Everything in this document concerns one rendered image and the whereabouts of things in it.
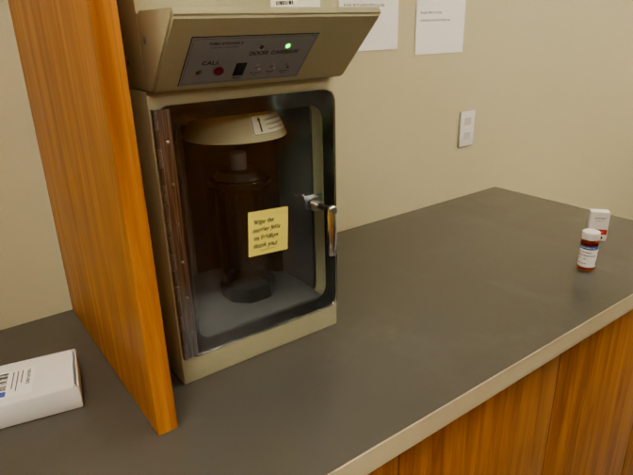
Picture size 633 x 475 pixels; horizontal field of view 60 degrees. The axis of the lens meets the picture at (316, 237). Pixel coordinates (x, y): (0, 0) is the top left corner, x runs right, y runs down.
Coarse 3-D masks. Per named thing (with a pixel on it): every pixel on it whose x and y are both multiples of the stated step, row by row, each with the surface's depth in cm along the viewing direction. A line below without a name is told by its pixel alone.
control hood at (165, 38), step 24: (144, 24) 68; (168, 24) 62; (192, 24) 64; (216, 24) 65; (240, 24) 67; (264, 24) 69; (288, 24) 71; (312, 24) 73; (336, 24) 76; (360, 24) 78; (144, 48) 70; (168, 48) 65; (312, 48) 78; (336, 48) 81; (144, 72) 72; (168, 72) 69; (312, 72) 84; (336, 72) 87
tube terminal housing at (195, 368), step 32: (128, 0) 70; (160, 0) 71; (192, 0) 73; (224, 0) 76; (256, 0) 79; (320, 0) 85; (128, 32) 73; (128, 64) 76; (160, 96) 74; (192, 96) 77; (224, 96) 80; (160, 192) 78; (160, 224) 81; (160, 256) 84; (160, 288) 88; (320, 320) 105; (224, 352) 93; (256, 352) 97
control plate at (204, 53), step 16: (192, 48) 67; (208, 48) 68; (224, 48) 70; (240, 48) 71; (256, 48) 73; (272, 48) 74; (288, 48) 76; (304, 48) 77; (192, 64) 70; (208, 64) 71; (224, 64) 72; (256, 64) 76; (192, 80) 72; (208, 80) 74; (224, 80) 76; (240, 80) 77
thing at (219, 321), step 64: (192, 128) 77; (256, 128) 83; (320, 128) 90; (192, 192) 80; (256, 192) 87; (320, 192) 94; (192, 256) 83; (256, 256) 90; (320, 256) 98; (256, 320) 94
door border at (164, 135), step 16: (160, 112) 74; (160, 128) 74; (160, 144) 75; (160, 176) 76; (176, 176) 78; (176, 192) 78; (176, 208) 79; (176, 224) 80; (176, 240) 81; (176, 256) 81; (176, 272) 82; (192, 304) 85; (192, 320) 86; (192, 336) 87; (192, 352) 88
